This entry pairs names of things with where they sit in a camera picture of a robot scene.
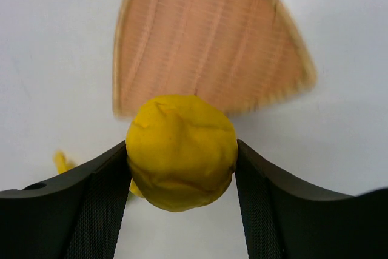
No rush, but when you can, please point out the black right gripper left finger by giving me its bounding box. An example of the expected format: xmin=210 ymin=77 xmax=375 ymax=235
xmin=1 ymin=142 xmax=131 ymax=258

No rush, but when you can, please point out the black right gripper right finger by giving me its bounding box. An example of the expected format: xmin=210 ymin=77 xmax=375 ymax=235
xmin=235 ymin=141 xmax=387 ymax=258

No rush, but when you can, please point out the yellow fake pear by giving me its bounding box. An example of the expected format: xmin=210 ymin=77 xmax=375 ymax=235
xmin=125 ymin=95 xmax=238 ymax=212

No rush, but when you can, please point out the yellow peeled fake lemon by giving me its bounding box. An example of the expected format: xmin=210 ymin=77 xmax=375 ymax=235
xmin=53 ymin=151 xmax=76 ymax=174

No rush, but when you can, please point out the woven bamboo fruit bowl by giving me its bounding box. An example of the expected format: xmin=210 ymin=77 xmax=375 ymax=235
xmin=112 ymin=0 xmax=317 ymax=118

